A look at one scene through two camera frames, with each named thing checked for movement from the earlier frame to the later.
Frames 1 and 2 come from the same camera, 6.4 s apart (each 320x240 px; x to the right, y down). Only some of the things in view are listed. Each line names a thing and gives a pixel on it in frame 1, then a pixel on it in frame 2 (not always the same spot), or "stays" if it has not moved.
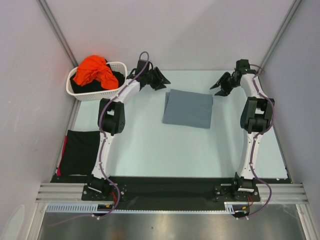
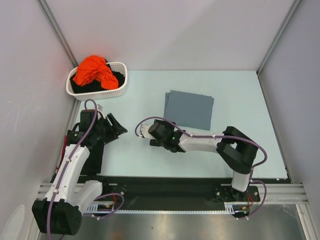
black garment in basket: (94, 86) stays
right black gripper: (230, 81) to (155, 142)
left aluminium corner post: (47, 14) stays
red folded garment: (58, 171) stays
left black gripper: (160, 79) to (116, 127)
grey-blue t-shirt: (188, 108) stays
